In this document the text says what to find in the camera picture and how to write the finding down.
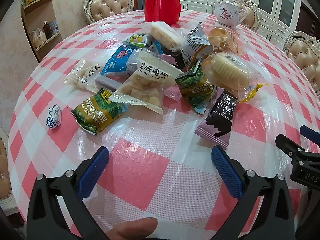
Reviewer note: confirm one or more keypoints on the grey purple snack packet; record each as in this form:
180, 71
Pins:
105, 82

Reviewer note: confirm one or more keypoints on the clear plastic bag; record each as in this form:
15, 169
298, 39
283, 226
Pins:
37, 38

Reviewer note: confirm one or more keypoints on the black and lilac snack packet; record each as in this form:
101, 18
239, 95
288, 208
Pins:
170, 53

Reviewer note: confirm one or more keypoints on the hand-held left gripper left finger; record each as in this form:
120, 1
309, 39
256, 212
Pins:
93, 172

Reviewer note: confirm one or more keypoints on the beige tufted dining chair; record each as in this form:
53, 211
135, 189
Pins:
303, 52
251, 15
4, 165

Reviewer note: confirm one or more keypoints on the blue cartoon snack packet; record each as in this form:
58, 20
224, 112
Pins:
116, 61

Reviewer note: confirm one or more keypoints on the small clear nut packet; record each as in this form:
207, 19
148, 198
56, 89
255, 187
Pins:
82, 77

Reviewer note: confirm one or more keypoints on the person's left hand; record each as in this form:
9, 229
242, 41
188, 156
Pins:
135, 230

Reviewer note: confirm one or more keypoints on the clear wrapped long cake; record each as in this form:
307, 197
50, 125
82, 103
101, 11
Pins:
163, 33

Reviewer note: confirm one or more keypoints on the yellow green snack packet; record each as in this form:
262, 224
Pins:
137, 40

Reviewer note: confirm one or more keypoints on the crumpled green pea packet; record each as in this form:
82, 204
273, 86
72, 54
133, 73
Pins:
195, 85

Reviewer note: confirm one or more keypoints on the large clear nut packet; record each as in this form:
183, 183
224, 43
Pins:
142, 87

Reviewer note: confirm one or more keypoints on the orange printed cake packet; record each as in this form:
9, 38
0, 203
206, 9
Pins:
222, 41

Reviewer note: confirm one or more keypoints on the clear wrapped round cake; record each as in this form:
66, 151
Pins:
232, 72

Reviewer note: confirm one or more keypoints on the brown bottle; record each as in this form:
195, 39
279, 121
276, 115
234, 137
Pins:
46, 30

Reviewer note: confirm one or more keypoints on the red thermos jug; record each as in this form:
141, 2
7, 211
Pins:
162, 2

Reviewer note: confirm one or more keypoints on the blue white wrapped candy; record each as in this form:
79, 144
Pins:
53, 117

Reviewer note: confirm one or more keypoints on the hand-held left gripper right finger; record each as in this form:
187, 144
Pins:
226, 175

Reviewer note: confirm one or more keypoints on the black chocolate packet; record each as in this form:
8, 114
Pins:
220, 120

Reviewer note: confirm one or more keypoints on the pink checked tablecloth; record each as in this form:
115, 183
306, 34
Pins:
150, 180

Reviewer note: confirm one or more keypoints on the ornate cream chair back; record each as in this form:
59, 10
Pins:
110, 5

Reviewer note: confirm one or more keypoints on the large green pea packet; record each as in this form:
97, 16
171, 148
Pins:
97, 115

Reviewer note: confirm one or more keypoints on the silver blue snack packet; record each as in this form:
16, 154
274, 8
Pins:
195, 45

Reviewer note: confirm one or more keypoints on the white floral teapot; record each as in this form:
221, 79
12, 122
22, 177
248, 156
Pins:
228, 13

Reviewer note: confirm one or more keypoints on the wooden wall shelf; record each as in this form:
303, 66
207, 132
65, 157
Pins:
37, 12

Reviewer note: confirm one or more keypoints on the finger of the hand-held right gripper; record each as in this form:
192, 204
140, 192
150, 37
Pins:
287, 142
308, 131

